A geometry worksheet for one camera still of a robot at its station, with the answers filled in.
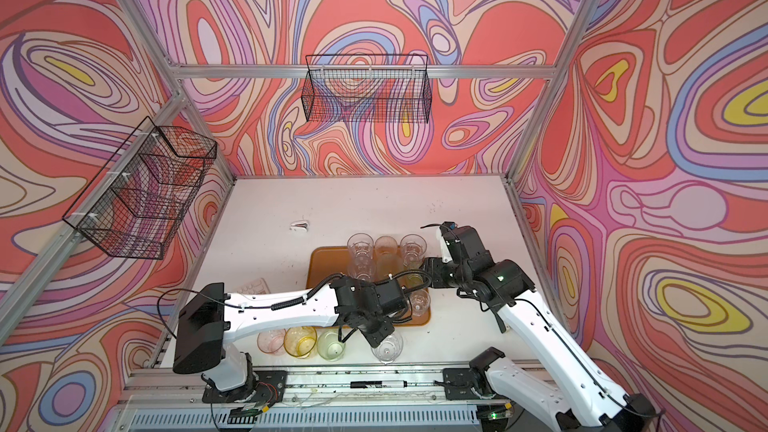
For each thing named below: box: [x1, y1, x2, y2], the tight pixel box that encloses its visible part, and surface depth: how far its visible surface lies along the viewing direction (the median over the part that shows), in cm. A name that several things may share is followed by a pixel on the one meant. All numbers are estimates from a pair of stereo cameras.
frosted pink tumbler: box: [374, 235, 399, 265], surface depth 94 cm
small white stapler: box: [289, 220, 309, 232], surface depth 106 cm
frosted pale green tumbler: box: [376, 252, 404, 284], surface depth 91 cm
